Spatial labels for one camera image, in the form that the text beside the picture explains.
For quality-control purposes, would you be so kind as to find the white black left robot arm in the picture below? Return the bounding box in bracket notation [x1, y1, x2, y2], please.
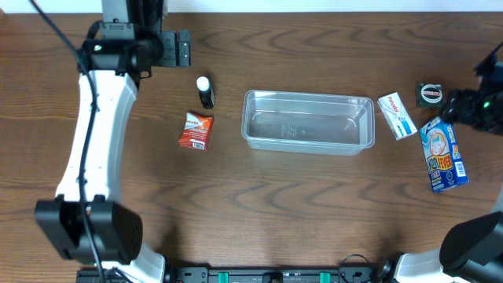
[35, 0, 191, 282]

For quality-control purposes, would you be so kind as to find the white blue Panadol box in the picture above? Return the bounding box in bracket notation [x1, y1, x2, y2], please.
[378, 92, 417, 140]

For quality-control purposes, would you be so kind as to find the red Panadol box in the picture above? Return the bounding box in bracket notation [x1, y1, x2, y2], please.
[178, 112, 214, 151]

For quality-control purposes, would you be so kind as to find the black mounting rail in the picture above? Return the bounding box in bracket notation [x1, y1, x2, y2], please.
[75, 265, 378, 283]

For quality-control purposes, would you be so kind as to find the green round tin box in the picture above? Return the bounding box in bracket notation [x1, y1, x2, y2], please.
[416, 83, 444, 108]

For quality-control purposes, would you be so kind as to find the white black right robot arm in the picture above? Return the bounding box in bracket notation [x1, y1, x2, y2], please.
[376, 48, 502, 282]

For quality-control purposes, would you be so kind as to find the blue Cool Fever box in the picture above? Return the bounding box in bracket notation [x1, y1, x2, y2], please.
[420, 116, 468, 193]

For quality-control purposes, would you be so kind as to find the black bottle white cap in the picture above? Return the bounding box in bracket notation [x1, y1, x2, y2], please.
[196, 76, 215, 109]

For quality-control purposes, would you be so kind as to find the clear plastic container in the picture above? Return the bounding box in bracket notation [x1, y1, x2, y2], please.
[241, 90, 375, 156]

